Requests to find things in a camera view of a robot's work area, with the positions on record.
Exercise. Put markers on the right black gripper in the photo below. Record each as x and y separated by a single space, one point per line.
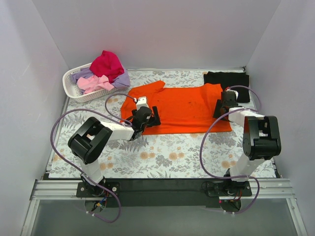
220 111

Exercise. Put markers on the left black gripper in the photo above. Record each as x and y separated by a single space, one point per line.
152 118

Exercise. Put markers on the orange t shirt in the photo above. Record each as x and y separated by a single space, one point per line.
181 110

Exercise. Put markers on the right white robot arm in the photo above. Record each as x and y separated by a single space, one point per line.
261 135

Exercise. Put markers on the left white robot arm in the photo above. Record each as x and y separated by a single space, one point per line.
89 141

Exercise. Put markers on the floral table mat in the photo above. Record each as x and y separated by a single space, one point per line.
150 156

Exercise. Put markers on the folded black t shirt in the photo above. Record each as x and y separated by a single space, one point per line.
228 79

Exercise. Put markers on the lavender t shirt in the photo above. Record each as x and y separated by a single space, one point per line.
121 82

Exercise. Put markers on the magenta t shirt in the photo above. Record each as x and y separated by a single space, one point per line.
107 64

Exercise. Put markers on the pink t shirt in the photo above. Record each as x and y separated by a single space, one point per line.
94 83

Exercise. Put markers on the white plastic laundry basket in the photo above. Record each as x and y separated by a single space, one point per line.
72 90

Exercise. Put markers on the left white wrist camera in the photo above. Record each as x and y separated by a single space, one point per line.
141 102

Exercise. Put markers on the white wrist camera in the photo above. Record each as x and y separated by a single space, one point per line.
141 102
236 93

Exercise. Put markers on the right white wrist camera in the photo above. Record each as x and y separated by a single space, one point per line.
236 93

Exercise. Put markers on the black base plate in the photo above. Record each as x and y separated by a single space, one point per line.
171 192

